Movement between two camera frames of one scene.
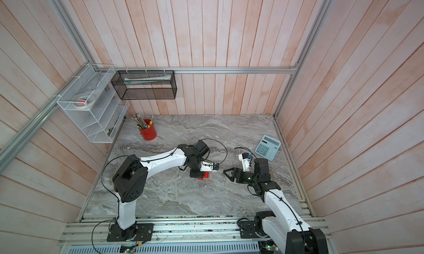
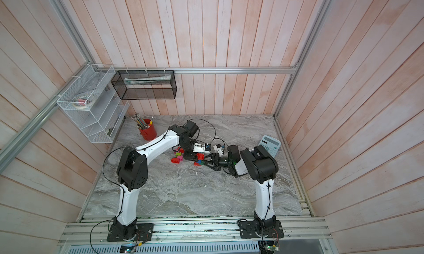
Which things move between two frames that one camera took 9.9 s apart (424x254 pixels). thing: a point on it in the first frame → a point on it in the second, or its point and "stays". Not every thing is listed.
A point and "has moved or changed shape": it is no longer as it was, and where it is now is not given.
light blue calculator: x=268 y=147 stays
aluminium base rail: x=171 y=235 stays
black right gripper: x=234 y=171 → x=216 y=161
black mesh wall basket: x=145 y=84 stays
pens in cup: x=141 y=123 stays
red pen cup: x=149 y=133 stays
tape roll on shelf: x=83 y=102 stays
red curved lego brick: x=206 y=175 has moved or changed shape
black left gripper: x=200 y=174 → x=190 y=156
